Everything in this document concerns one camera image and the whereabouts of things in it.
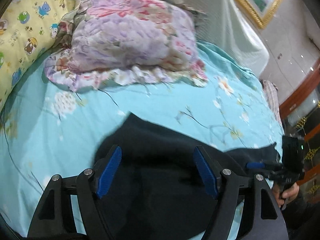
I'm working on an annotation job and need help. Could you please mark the black pants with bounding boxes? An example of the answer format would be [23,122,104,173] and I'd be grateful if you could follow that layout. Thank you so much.
[95,114,279,239]

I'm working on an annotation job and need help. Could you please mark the person's right hand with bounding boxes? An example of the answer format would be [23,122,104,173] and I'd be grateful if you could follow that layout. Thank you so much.
[272,183,299,207]

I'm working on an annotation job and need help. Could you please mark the wooden cabinet with glass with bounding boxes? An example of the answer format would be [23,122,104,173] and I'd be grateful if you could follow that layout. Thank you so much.
[279,60,319,204]

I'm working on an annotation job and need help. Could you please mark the plaid cloth at bedside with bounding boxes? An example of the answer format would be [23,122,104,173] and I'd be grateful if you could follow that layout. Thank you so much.
[260,80,281,125]

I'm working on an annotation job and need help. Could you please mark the turquoise floral bed sheet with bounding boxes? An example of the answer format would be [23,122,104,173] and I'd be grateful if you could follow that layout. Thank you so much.
[1,41,284,236]

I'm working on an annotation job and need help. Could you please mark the beige ribbed headboard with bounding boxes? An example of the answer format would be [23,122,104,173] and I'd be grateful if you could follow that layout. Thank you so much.
[182,0,270,76]

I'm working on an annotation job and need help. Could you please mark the pink floral ruffled pillow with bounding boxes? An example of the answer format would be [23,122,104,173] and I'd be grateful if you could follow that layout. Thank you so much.
[44,0,208,92]

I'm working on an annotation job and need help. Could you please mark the yellow cartoon print pillow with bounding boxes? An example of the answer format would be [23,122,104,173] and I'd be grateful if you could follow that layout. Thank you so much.
[1,0,68,105]

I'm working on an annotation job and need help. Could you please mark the black camera box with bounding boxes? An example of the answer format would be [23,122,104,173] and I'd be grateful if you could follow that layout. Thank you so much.
[282,135,304,174]

